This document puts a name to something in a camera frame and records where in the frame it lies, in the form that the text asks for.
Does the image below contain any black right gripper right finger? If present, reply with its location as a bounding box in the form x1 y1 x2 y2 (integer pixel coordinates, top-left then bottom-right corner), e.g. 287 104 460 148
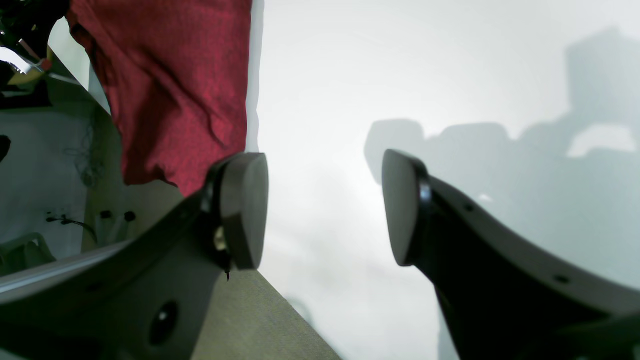
382 149 640 360

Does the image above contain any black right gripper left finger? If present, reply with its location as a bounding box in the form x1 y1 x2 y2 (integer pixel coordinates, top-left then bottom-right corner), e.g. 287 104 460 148
1 152 269 360

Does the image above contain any dark red long-sleeve shirt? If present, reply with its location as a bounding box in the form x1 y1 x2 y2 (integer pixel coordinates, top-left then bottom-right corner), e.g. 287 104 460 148
66 0 253 197

